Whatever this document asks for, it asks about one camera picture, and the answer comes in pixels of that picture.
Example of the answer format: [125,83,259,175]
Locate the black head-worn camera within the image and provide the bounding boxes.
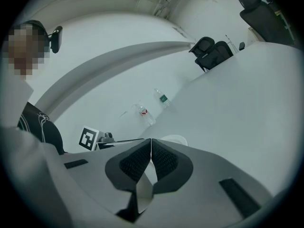
[48,26,64,54]

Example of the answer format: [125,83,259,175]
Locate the clear bottle red label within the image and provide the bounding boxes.
[138,104,157,126]

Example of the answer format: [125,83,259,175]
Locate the grey ceiling pipes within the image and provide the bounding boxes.
[153,0,178,17]

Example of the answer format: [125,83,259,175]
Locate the person's face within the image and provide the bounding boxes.
[1,20,52,81]

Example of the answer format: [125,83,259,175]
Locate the white round plate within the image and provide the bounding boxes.
[163,134,189,147]

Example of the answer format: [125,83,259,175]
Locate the black office chair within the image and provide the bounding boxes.
[195,40,235,73]
[231,0,296,48]
[188,36,216,67]

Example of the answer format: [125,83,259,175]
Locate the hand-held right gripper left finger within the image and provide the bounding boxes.
[59,138,152,223]

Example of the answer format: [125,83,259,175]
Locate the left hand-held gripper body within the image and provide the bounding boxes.
[78,125,145,152]

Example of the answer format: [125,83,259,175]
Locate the clear bottle green label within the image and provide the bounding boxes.
[153,88,172,109]

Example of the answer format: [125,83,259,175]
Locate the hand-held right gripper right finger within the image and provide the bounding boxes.
[142,138,274,228]

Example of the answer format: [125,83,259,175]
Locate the person's black t-shirt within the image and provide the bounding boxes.
[17,102,65,155]

